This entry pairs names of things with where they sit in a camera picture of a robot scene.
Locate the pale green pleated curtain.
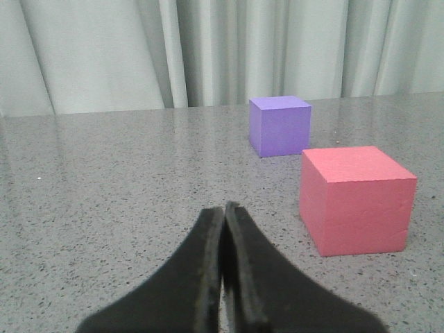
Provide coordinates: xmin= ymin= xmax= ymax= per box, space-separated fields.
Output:
xmin=1 ymin=1 xmax=443 ymax=117

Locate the purple foam cube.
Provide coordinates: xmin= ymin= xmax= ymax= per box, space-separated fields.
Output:
xmin=249 ymin=96 xmax=311 ymax=157

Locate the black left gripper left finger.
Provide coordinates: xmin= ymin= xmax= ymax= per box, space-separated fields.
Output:
xmin=77 ymin=207 xmax=224 ymax=332

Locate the pink foam cube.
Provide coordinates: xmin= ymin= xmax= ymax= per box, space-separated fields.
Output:
xmin=299 ymin=146 xmax=417 ymax=257

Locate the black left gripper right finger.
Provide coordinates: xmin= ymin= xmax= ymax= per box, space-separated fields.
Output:
xmin=223 ymin=202 xmax=384 ymax=332

